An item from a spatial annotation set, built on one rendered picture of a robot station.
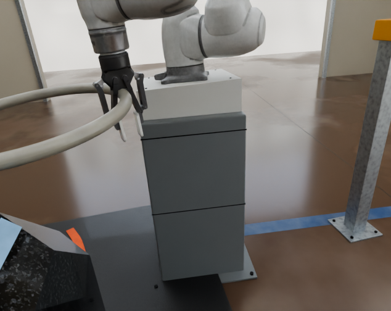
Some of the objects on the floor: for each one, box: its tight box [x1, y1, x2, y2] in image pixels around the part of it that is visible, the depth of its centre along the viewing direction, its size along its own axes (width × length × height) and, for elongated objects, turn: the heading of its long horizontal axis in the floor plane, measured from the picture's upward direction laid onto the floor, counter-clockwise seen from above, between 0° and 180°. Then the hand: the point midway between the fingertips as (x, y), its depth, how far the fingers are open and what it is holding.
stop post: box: [327, 17, 391, 243], centre depth 144 cm, size 20×20×109 cm
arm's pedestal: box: [141, 110, 257, 288], centre depth 143 cm, size 50×50×80 cm
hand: (129, 127), depth 83 cm, fingers closed on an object, 4 cm apart
